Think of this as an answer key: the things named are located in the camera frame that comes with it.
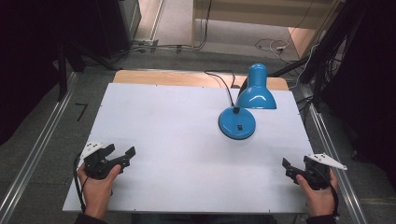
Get person's left hand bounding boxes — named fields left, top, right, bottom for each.
left=77, top=163, right=122, bottom=220

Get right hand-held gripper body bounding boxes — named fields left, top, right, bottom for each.
left=303, top=152, right=348, bottom=191

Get person's right hand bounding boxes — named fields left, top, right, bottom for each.
left=295, top=174, right=339, bottom=218

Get aluminium floor rail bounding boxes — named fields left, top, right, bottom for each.
left=306, top=102, right=369, bottom=224
left=0, top=72, right=79, bottom=224

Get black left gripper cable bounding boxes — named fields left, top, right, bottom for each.
left=72, top=153, right=87, bottom=215

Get wooden table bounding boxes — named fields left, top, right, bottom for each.
left=112, top=69, right=290, bottom=91

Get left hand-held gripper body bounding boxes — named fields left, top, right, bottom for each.
left=79, top=141, right=131, bottom=181

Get black lamp cable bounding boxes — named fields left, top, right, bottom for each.
left=204, top=70, right=238, bottom=110

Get blue desk lamp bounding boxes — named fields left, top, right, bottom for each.
left=218, top=63, right=277, bottom=141

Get black cabinet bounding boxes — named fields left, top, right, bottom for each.
left=92, top=0, right=143, bottom=60

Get grey power strip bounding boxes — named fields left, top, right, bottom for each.
left=132, top=38, right=160, bottom=53

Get grey floor cables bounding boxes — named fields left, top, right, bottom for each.
left=116, top=0, right=213, bottom=59

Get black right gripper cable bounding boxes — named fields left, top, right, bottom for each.
left=329, top=181, right=341, bottom=218

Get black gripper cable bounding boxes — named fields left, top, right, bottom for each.
left=329, top=181, right=341, bottom=218
left=72, top=153, right=87, bottom=215

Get wooden furniture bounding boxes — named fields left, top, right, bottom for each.
left=191, top=0, right=345, bottom=60

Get black metal stand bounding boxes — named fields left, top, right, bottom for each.
left=269, top=0, right=367, bottom=108

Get white floor cable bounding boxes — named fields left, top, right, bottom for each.
left=254, top=37, right=291, bottom=64

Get black curtain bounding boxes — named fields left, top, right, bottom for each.
left=321, top=0, right=396, bottom=181
left=0, top=0, right=96, bottom=147

